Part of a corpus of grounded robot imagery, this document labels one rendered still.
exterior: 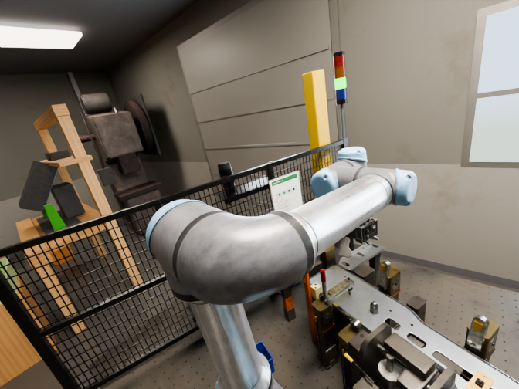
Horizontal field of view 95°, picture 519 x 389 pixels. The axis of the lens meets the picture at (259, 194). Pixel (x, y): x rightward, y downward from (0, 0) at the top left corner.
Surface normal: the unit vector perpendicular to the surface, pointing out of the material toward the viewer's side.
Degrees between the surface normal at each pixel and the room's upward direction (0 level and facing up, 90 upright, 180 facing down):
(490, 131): 90
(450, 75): 90
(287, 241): 53
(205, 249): 45
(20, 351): 90
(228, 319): 90
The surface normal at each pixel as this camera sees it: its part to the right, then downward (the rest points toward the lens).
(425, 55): -0.64, 0.37
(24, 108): 0.74, 0.10
